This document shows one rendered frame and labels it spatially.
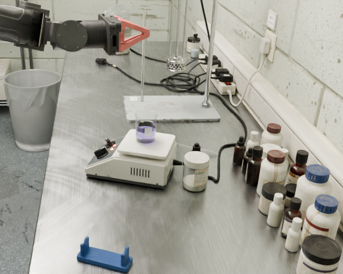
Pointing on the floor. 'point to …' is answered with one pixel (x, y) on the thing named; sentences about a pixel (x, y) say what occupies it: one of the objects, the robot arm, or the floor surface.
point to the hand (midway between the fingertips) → (145, 32)
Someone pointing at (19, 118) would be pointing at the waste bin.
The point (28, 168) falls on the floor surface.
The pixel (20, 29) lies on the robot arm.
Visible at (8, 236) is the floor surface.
